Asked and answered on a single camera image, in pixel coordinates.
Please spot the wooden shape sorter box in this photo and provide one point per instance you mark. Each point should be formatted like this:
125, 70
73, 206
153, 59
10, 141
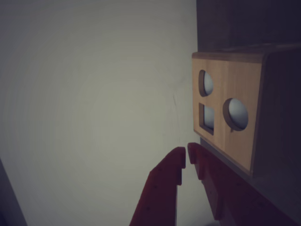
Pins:
244, 82

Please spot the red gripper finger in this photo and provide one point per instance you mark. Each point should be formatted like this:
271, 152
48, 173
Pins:
230, 195
162, 188

